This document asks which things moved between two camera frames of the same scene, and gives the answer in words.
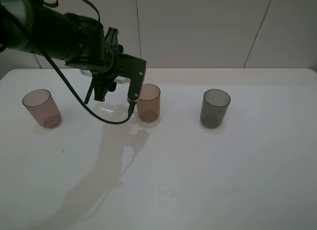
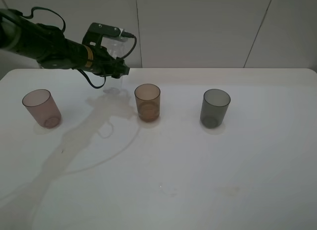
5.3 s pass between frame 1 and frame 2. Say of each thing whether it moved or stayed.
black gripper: moved
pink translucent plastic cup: stayed
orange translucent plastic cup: stayed
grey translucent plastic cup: stayed
